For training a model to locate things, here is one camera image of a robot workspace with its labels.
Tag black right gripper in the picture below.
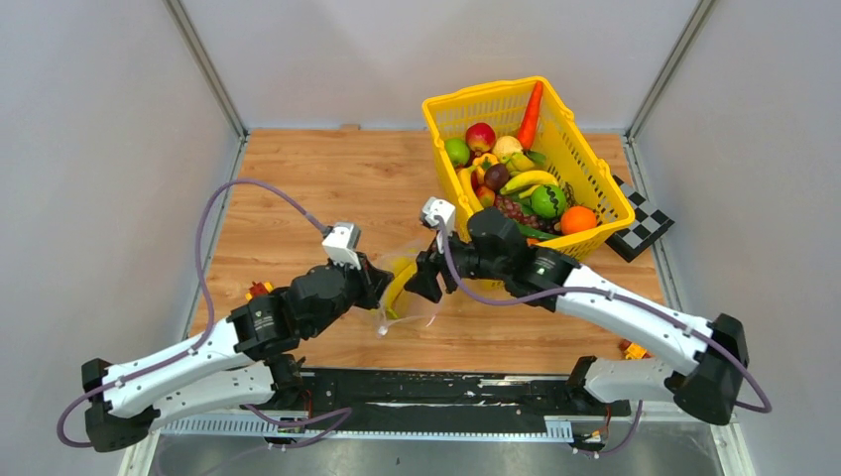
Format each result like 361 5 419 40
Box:
405 223 508 302

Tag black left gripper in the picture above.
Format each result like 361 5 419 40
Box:
306 249 396 339

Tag yellow banana bunch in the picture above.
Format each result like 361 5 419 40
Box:
380 259 417 320

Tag clear zip top bag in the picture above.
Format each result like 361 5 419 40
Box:
371 239 441 337

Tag beige lemon fruit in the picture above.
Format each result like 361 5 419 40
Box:
491 135 524 159

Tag orange fruit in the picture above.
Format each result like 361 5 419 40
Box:
558 205 598 235

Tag orange carrot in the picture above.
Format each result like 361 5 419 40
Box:
517 81 543 150

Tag yellow plastic basket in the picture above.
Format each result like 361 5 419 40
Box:
421 76 635 262

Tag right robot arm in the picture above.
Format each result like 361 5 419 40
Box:
404 197 758 425

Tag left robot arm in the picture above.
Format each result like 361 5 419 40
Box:
81 259 394 452

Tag small red peach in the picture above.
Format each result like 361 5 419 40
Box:
475 185 496 208

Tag purple grapes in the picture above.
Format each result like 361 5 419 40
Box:
494 195 545 231

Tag green cucumber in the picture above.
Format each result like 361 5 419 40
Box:
517 223 559 242

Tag red green toy block car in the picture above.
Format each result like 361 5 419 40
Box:
246 282 274 301

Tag dark purple passion fruit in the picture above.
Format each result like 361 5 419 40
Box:
483 164 511 191

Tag yellow bell pepper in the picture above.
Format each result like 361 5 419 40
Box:
472 153 499 181

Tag green apple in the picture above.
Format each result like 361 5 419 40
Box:
444 137 472 169

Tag small watermelon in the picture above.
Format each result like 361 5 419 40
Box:
530 184 567 219

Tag red apple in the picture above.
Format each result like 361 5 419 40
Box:
465 122 497 155

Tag yellow orange toy block car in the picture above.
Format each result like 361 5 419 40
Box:
619 339 652 360

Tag checkerboard calibration board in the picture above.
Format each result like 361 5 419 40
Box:
606 176 674 263

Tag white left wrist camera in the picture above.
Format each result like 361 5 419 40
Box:
321 222 361 270

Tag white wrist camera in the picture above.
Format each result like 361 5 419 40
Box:
321 222 361 270
420 196 456 235

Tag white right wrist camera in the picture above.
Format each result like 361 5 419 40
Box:
420 196 456 235

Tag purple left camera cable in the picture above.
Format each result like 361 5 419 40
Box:
56 178 333 449

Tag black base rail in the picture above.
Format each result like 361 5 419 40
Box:
258 368 632 434

